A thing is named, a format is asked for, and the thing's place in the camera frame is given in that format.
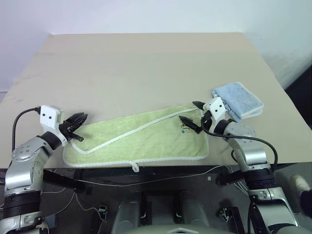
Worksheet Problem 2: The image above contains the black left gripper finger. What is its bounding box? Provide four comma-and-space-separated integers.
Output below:
69, 133, 85, 143
69, 112, 88, 130

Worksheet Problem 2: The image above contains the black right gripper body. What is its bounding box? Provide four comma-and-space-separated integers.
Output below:
201, 110, 213, 130

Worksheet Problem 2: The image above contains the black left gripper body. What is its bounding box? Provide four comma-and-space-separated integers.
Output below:
58, 118, 75, 140

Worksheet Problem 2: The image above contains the green towel with white trim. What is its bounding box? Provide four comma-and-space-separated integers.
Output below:
62, 104, 210, 172

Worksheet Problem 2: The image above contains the folded blue towel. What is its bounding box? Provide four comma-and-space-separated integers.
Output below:
211, 82, 265, 123

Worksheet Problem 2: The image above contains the small black clamp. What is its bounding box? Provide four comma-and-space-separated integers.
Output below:
97, 205, 108, 222

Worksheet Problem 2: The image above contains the grey rounded shape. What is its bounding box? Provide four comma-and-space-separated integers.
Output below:
111, 199, 145, 234
180, 197, 211, 230

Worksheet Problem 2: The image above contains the large black clamp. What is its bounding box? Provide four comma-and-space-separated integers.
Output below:
217, 206, 241, 230

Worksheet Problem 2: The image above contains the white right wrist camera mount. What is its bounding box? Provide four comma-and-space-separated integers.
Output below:
203, 97, 230, 128

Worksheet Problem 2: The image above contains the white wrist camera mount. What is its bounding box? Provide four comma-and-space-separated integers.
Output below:
203, 97, 230, 128
39, 105, 67, 147

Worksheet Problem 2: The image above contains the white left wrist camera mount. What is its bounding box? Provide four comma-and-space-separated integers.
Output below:
39, 105, 67, 147

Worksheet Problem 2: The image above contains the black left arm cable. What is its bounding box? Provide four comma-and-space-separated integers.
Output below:
12, 107, 41, 153

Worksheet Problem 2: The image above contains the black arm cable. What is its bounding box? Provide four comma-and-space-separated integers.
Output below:
200, 117, 279, 171
12, 107, 41, 153

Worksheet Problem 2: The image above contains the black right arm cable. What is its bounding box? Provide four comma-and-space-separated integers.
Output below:
200, 117, 279, 171

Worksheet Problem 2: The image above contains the black table frame bar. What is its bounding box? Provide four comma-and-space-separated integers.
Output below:
43, 164, 247, 192

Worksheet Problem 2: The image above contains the thin white cable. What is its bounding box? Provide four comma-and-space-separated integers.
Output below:
40, 165, 235, 213

